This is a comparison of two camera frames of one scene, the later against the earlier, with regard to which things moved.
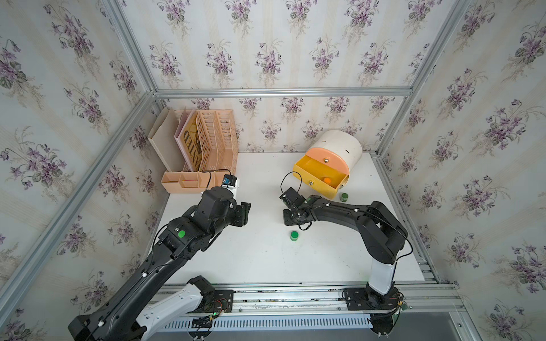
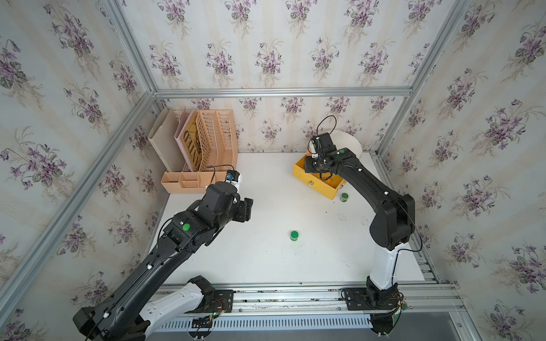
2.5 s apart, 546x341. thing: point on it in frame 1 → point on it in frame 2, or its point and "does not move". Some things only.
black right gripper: [286, 221] → [308, 166]
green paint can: [293, 236] does not move
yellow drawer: [320, 176] does not move
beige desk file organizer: [217, 149] does not move
